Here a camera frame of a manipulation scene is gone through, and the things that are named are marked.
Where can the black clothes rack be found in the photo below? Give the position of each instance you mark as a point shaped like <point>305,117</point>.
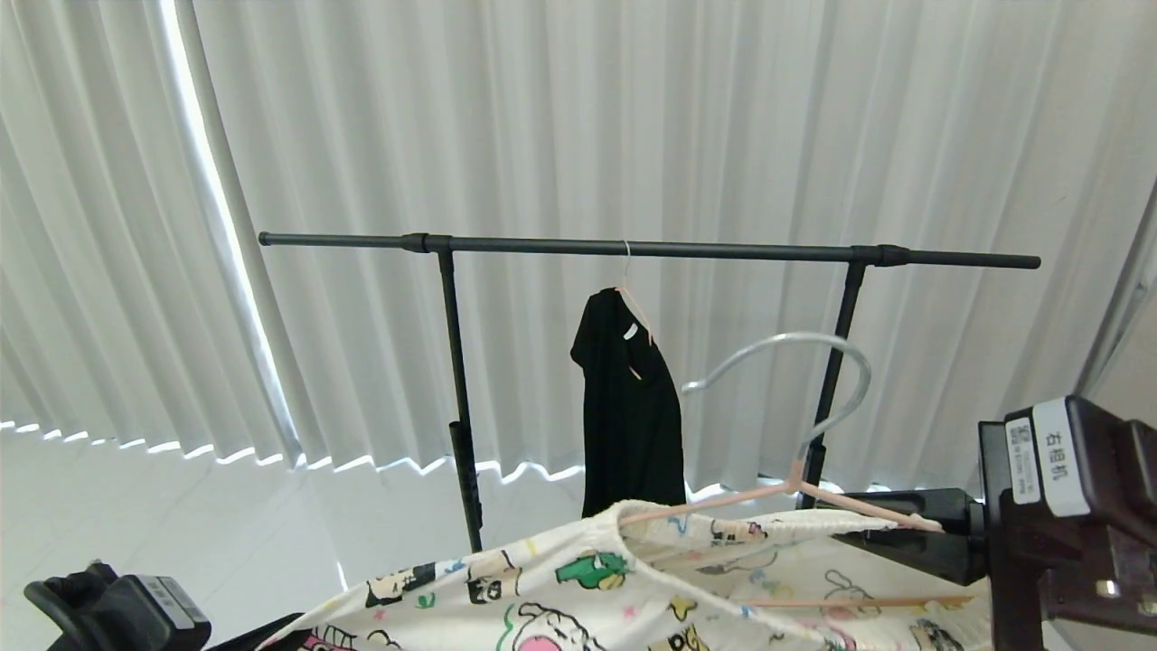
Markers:
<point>633,248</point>

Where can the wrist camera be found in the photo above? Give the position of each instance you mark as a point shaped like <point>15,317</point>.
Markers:
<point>126,615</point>
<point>1076,506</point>

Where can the pink clothes hanger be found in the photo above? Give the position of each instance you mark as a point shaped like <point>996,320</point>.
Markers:
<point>795,484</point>
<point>635,312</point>

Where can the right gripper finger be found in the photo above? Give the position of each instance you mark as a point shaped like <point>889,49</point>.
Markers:
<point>931,506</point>
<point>931,553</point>

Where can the cream printed garment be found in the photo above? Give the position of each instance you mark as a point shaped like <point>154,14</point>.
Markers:
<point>633,597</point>

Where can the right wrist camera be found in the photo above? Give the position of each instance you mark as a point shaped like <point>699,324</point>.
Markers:
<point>1076,506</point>

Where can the black garment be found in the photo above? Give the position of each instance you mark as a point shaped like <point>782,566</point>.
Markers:
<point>633,434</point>

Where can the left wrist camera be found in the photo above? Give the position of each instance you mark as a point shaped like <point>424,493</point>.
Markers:
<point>126,615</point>

